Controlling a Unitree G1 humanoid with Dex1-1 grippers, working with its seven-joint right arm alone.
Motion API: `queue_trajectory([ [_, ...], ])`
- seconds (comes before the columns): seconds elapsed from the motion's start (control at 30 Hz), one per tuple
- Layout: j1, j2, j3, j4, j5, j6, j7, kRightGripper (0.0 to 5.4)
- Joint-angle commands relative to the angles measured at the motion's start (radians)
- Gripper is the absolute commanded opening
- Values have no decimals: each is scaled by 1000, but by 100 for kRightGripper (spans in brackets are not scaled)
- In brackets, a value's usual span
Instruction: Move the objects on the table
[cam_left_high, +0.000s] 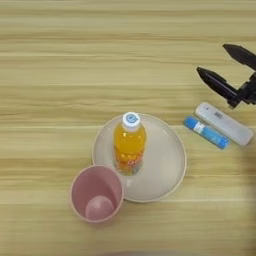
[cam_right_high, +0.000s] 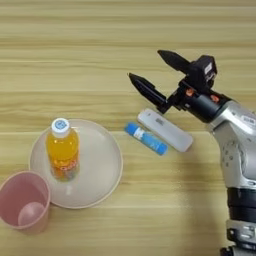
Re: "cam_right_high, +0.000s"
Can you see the orange juice bottle white cap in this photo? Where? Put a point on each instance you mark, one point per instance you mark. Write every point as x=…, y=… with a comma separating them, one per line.
x=62, y=153

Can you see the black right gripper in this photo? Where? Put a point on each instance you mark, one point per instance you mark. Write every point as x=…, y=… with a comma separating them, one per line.
x=200, y=103

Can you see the white flat remote-like device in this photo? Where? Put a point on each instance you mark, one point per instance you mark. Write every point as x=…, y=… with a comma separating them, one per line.
x=166, y=130

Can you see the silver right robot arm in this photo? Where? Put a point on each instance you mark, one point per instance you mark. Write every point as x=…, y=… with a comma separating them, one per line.
x=238, y=150

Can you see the blue glue stick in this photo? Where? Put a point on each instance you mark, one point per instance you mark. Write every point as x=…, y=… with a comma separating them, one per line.
x=145, y=137

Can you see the pink plastic cup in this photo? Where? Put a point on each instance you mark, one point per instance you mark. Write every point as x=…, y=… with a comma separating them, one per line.
x=16, y=193

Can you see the beige round plate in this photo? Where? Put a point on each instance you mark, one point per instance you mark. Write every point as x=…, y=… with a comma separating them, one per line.
x=96, y=166

